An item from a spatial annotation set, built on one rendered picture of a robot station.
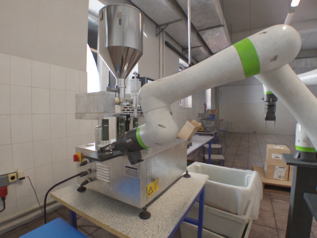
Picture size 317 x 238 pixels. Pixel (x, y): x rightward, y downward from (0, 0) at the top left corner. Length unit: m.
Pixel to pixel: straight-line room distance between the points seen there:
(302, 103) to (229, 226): 1.12
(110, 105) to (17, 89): 1.41
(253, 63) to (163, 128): 0.33
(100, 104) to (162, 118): 0.45
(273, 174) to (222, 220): 1.80
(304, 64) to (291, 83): 9.60
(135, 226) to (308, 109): 0.80
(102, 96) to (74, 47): 1.74
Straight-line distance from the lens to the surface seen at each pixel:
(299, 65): 10.27
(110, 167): 0.85
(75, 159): 1.04
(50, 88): 2.28
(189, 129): 2.55
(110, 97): 0.91
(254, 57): 0.53
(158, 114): 0.54
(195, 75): 0.53
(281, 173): 3.19
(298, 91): 0.73
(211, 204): 1.52
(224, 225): 1.56
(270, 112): 1.39
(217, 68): 0.52
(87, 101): 0.98
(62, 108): 2.33
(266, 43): 0.54
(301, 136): 1.32
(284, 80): 0.71
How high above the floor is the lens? 1.22
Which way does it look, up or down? 2 degrees down
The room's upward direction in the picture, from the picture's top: straight up
